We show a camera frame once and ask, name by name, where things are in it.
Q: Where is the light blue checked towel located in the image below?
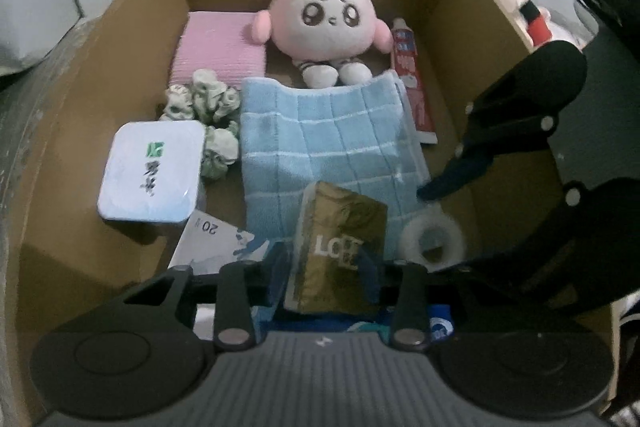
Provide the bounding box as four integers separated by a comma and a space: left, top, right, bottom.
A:
240, 70, 430, 255

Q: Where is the white blue yogurt cup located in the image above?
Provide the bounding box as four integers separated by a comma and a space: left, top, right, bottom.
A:
98, 120, 205, 225

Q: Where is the gold tissue pack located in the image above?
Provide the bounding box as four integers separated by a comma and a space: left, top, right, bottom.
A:
283, 181, 387, 317

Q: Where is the red white toothpaste tube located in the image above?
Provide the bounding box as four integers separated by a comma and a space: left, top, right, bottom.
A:
392, 17, 438, 145

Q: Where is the white tape roll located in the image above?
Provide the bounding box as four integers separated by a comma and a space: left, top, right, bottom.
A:
398, 206, 466, 272

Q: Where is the pink round plush doll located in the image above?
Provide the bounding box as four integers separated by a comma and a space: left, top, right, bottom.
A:
250, 0, 393, 89

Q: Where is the brown cardboard box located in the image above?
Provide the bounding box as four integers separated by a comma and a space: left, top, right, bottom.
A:
0, 0, 616, 427

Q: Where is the grey white scrunchie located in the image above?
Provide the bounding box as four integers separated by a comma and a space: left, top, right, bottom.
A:
160, 68, 242, 181

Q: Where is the pink folded towel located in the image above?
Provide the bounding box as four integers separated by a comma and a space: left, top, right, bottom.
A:
169, 11, 267, 87

